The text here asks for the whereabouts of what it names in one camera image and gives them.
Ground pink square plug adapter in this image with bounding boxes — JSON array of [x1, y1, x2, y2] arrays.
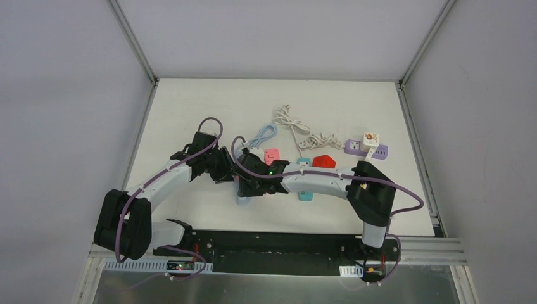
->
[[263, 148, 281, 165]]

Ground teal power strip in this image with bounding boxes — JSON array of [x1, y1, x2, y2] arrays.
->
[[295, 157, 314, 202]]

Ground red cube plug adapter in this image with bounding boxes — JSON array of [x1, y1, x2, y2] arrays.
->
[[312, 155, 336, 168]]

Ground light blue power strip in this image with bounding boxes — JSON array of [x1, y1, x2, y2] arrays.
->
[[234, 175, 251, 206]]

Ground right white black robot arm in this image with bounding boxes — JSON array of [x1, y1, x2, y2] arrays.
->
[[233, 151, 396, 260]]

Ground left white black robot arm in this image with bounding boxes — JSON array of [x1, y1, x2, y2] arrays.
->
[[93, 131, 234, 261]]

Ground purple socket adapter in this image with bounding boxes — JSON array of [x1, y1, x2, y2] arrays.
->
[[344, 139, 389, 160]]

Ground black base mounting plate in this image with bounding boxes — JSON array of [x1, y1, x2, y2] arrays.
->
[[153, 230, 400, 277]]

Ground white cube adapter with sticker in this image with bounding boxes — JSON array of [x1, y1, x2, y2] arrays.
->
[[360, 132, 379, 152]]

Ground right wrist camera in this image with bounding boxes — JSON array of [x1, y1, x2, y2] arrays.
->
[[241, 145, 265, 159]]

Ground light blue coiled cord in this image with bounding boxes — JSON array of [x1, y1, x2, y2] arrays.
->
[[242, 123, 279, 152]]

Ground white coiled power cord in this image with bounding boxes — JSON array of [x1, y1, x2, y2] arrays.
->
[[272, 104, 312, 160]]

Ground white coiled cord right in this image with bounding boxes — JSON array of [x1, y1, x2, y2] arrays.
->
[[298, 133, 344, 151]]

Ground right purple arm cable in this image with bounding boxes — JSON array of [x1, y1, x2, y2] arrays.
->
[[231, 135, 424, 286]]

